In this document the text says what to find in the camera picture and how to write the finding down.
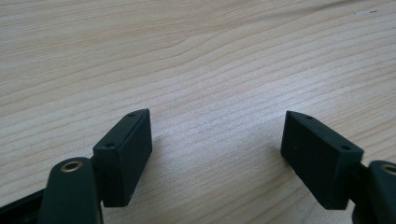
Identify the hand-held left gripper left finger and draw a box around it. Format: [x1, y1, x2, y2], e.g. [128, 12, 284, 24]
[92, 108, 153, 208]

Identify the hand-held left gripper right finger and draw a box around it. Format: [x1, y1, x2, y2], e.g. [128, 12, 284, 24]
[280, 110, 365, 211]

